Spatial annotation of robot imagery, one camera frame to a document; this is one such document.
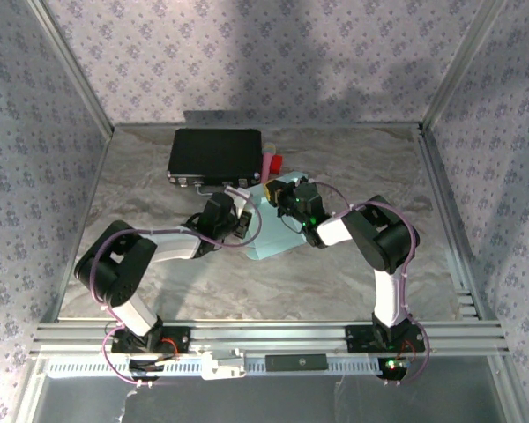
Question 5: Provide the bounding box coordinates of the light blue paper box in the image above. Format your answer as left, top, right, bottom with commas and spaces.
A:
245, 169, 309, 262

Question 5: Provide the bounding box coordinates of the small black rectangular box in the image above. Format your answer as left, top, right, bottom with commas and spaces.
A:
264, 353, 328, 373

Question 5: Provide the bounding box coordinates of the black briefcase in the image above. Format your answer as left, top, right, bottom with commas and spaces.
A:
166, 127, 265, 196

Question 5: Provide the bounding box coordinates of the white plastic connector piece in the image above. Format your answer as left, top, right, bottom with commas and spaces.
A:
200, 347, 247, 381

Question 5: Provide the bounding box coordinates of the left black controller board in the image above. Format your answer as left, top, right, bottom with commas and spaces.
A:
127, 359, 164, 382

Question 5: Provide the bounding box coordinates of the black controller board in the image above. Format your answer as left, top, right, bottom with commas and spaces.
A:
376, 356, 411, 382
127, 359, 164, 382

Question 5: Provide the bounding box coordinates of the right black controller board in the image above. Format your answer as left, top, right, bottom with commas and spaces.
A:
376, 356, 411, 382

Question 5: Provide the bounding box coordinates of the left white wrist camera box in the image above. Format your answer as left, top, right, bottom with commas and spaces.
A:
226, 184, 252, 212

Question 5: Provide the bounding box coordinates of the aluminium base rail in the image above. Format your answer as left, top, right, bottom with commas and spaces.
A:
28, 321, 510, 358

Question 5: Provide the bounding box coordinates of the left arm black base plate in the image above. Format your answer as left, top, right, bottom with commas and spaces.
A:
109, 325, 191, 356

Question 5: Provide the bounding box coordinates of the aluminium side rail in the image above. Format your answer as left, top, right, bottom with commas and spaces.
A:
39, 127, 115, 325
416, 122, 499, 323

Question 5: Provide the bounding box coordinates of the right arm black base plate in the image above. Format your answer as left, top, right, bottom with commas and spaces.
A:
344, 324, 427, 353

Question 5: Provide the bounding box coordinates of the white slotted cable duct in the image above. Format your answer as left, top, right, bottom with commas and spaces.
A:
46, 354, 409, 378

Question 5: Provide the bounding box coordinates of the aluminium frame post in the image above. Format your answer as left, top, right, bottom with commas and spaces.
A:
25, 0, 115, 136
421, 0, 510, 131

